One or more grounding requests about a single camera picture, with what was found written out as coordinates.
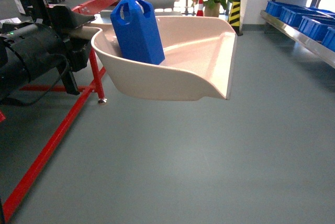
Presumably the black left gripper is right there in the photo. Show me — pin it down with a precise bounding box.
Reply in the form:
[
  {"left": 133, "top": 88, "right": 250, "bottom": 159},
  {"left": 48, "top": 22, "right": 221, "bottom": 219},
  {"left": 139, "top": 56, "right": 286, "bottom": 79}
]
[{"left": 26, "top": 5, "right": 95, "bottom": 95}]

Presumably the blue plastic part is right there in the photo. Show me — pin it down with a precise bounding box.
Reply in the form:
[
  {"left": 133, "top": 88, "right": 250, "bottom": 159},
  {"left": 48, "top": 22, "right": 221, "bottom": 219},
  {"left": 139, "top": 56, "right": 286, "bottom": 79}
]
[{"left": 110, "top": 0, "right": 165, "bottom": 65}]

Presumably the beige plastic scoop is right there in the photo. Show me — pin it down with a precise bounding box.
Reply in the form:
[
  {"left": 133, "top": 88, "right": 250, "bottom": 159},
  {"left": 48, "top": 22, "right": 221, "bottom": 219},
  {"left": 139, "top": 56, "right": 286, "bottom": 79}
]
[{"left": 70, "top": 16, "right": 237, "bottom": 101}]

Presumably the orange traffic cone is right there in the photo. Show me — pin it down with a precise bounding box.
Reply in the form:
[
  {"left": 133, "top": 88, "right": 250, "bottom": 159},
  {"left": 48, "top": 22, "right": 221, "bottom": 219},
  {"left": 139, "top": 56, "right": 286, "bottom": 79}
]
[{"left": 196, "top": 0, "right": 204, "bottom": 17}]

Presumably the yellow black striped bollard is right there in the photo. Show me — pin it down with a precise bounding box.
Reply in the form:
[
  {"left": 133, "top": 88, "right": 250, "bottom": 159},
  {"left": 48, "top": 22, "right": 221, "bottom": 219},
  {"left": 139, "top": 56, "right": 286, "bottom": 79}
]
[{"left": 228, "top": 0, "right": 243, "bottom": 36}]

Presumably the black cable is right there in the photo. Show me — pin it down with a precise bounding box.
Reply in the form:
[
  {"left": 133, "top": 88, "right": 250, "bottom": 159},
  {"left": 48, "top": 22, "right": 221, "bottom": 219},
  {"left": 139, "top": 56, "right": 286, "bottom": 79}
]
[{"left": 0, "top": 38, "right": 71, "bottom": 107}]

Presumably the red table frame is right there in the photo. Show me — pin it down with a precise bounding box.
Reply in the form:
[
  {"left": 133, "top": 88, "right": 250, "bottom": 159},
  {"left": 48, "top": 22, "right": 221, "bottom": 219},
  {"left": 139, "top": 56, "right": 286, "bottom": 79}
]
[{"left": 0, "top": 0, "right": 139, "bottom": 223}]

